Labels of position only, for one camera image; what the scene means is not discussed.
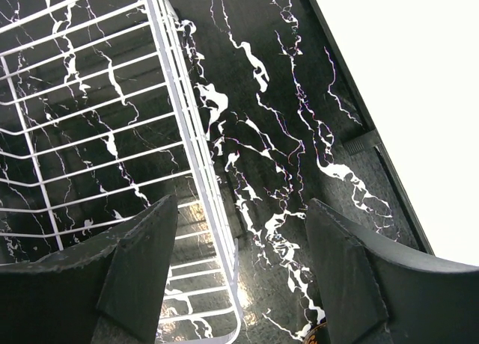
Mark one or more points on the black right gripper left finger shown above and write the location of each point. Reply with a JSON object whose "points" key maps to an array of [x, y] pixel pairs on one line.
{"points": [[106, 289]]}

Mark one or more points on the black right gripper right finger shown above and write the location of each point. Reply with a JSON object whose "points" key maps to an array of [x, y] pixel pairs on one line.
{"points": [[376, 290]]}

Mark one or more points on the red and black mug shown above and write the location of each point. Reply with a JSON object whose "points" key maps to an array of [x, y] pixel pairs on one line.
{"points": [[317, 335]]}

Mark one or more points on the white wire dish rack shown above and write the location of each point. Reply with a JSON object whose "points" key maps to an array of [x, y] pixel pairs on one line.
{"points": [[98, 122]]}

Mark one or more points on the black marble pattern mat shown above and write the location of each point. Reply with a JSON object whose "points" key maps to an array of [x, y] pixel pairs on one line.
{"points": [[284, 125]]}

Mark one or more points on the white dry-erase board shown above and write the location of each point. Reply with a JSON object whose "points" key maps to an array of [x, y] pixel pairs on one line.
{"points": [[415, 63]]}

